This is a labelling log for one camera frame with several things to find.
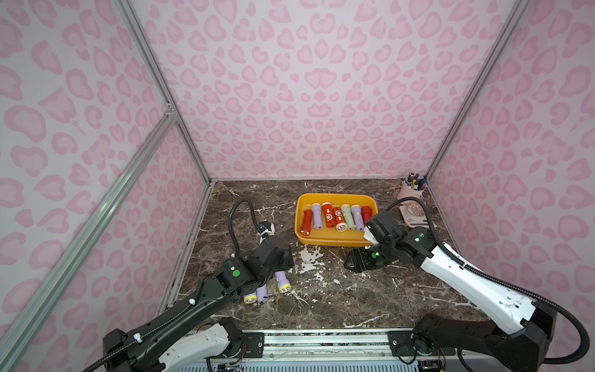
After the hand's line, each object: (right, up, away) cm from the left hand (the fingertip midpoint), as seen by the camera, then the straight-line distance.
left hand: (286, 250), depth 75 cm
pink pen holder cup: (+51, +20, +29) cm, 62 cm away
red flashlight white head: (+22, +5, +23) cm, 32 cm away
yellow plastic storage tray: (+17, 0, +25) cm, 31 cm away
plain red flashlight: (+7, +4, +23) cm, 25 cm away
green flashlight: (+25, +9, +27) cm, 38 cm away
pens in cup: (+54, +23, +26) cm, 64 cm away
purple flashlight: (+11, +9, +28) cm, 31 cm away
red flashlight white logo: (+16, +12, +29) cm, 35 cm away
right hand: (+21, -4, -2) cm, 22 cm away
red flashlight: (+34, +10, +29) cm, 45 cm away
